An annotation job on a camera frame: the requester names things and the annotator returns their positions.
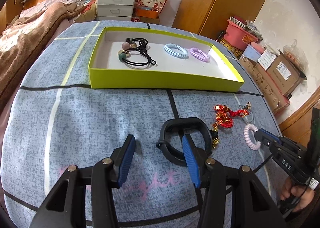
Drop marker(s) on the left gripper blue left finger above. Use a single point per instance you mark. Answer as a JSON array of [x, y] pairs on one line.
[[107, 174]]

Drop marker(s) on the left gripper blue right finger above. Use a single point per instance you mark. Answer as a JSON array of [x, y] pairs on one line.
[[209, 174]]

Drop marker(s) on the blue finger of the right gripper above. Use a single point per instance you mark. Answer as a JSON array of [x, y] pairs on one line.
[[281, 157], [279, 143]]

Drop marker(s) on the red tassel knot charm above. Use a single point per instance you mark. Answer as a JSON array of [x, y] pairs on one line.
[[224, 119]]

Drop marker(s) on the black smart wristband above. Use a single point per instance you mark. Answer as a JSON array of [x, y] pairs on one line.
[[189, 151]]

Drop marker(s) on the right hand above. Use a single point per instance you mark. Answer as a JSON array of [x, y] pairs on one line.
[[305, 194]]

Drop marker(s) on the large open cardboard box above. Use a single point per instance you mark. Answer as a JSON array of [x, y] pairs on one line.
[[276, 100]]

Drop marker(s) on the small labelled cardboard box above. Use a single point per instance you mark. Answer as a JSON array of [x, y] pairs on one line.
[[285, 75]]

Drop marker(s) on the blue plaid bedsheet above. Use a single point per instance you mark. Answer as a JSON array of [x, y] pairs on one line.
[[57, 120]]

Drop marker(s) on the light blue box pink lid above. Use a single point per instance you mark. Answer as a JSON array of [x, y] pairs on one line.
[[253, 51]]

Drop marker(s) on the yellow patterned tin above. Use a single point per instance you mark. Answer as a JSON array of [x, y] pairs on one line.
[[236, 52]]

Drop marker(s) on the pink plastic bin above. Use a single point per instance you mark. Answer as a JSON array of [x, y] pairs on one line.
[[238, 37]]

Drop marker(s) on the green shallow cardboard tray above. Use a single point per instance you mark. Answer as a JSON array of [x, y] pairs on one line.
[[106, 71]]

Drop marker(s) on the brown cardboard box under bag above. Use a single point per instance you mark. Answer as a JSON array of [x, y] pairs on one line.
[[149, 20]]

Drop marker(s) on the brown blanket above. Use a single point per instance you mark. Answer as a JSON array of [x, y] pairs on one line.
[[24, 40]]

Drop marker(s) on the orange box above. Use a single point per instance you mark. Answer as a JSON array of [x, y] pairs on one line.
[[147, 13]]

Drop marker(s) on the grey three-drawer cabinet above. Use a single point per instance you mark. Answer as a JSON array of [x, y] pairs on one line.
[[115, 10]]

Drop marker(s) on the left wooden cabinet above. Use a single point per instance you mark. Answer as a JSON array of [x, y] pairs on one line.
[[9, 10]]

